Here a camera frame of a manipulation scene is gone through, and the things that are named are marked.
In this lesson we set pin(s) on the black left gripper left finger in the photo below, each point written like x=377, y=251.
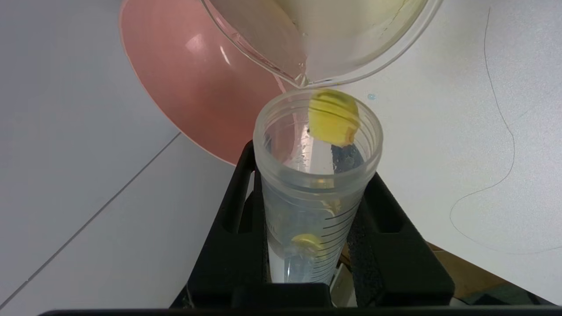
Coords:
x=224, y=263

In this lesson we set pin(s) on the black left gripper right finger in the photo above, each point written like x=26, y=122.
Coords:
x=395, y=263

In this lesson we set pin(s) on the test tube with yellow pigment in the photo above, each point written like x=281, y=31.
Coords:
x=307, y=206

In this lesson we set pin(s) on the clear glass beaker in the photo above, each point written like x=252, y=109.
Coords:
x=342, y=39

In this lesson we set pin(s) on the pink plastic bowl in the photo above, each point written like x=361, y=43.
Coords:
x=193, y=74

